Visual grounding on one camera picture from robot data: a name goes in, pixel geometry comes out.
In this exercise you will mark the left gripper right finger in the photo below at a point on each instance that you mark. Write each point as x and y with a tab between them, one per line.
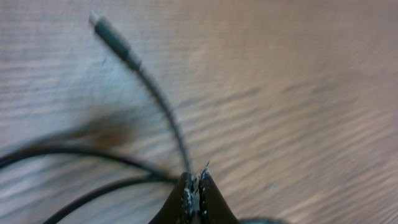
212	205

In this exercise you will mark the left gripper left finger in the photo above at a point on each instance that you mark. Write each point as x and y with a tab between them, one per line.
178	208

